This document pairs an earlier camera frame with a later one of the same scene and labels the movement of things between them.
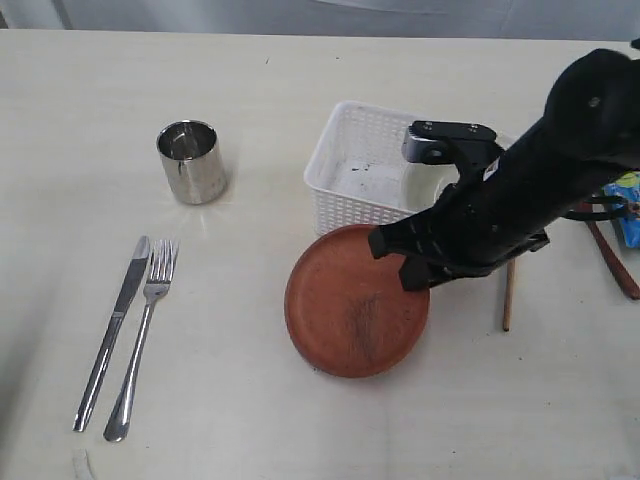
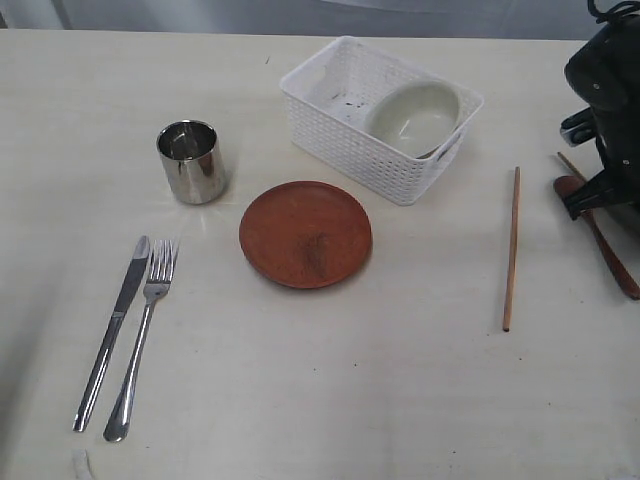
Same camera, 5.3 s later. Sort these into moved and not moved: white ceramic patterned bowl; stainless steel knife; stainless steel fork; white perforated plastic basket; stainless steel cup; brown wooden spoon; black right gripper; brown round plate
Moved: white perforated plastic basket; black right gripper; brown round plate; white ceramic patterned bowl
Not moved: brown wooden spoon; stainless steel knife; stainless steel fork; stainless steel cup
